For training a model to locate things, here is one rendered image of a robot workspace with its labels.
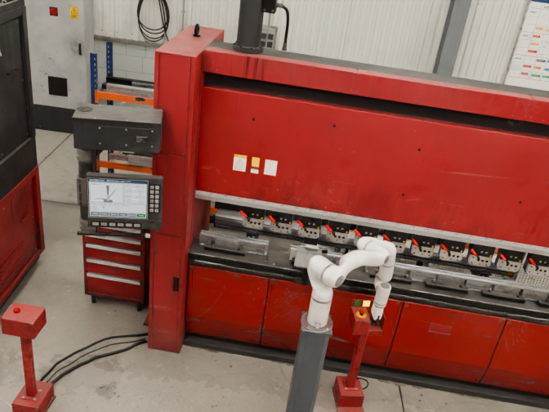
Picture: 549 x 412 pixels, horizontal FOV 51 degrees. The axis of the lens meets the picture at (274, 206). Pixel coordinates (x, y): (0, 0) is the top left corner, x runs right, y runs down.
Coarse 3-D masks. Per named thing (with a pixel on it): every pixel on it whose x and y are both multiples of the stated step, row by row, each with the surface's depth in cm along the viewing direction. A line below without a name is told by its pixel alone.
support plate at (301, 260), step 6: (300, 246) 415; (300, 252) 408; (306, 252) 409; (312, 252) 410; (318, 252) 411; (300, 258) 400; (306, 258) 401; (294, 264) 393; (300, 264) 394; (306, 264) 395
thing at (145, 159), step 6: (114, 156) 572; (120, 156) 571; (126, 156) 571; (132, 156) 566; (138, 156) 566; (144, 156) 568; (150, 156) 578; (132, 162) 569; (138, 162) 568; (144, 162) 568; (150, 162) 567
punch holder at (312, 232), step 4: (304, 216) 401; (300, 220) 403; (304, 220) 403; (308, 220) 402; (312, 220) 402; (316, 220) 401; (320, 220) 401; (304, 224) 404; (308, 224) 404; (312, 224) 403; (316, 224) 403; (320, 224) 402; (300, 228) 406; (308, 228) 405; (312, 228) 405; (316, 228) 404; (300, 232) 407; (304, 232) 407; (308, 232) 406; (312, 232) 406; (316, 232) 405; (304, 236) 408; (308, 236) 408; (312, 236) 407; (316, 236) 407
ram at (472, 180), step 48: (240, 96) 368; (288, 96) 371; (240, 144) 382; (288, 144) 378; (336, 144) 374; (384, 144) 371; (432, 144) 367; (480, 144) 363; (528, 144) 360; (240, 192) 399; (288, 192) 394; (336, 192) 390; (384, 192) 386; (432, 192) 382; (480, 192) 378; (528, 192) 374; (528, 240) 390
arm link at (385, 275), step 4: (380, 268) 365; (384, 268) 362; (388, 268) 361; (392, 268) 363; (380, 272) 366; (384, 272) 364; (388, 272) 363; (392, 272) 365; (376, 276) 380; (380, 276) 368; (384, 276) 365; (388, 276) 365; (376, 280) 383; (380, 280) 382; (384, 280) 367; (388, 280) 367; (376, 284) 383
